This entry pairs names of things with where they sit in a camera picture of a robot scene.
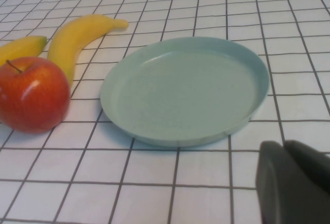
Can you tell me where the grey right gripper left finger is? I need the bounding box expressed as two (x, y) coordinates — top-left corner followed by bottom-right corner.
(255, 141), (330, 224)

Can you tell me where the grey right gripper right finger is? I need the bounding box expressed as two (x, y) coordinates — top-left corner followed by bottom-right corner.
(283, 140), (330, 175)

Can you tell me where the red apple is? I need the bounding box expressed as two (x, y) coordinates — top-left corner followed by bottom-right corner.
(0, 56), (72, 134)

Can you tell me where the pale green round plate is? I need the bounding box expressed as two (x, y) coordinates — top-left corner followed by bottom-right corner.
(100, 36), (270, 149)

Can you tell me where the white grid-pattern tablecloth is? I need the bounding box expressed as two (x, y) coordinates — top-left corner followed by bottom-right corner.
(0, 0), (330, 224)

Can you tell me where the yellow banana long stem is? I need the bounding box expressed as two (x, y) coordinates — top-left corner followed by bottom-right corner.
(47, 14), (129, 87)

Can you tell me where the yellow banana green tip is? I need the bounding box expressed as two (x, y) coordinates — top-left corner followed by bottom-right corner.
(0, 36), (48, 66)

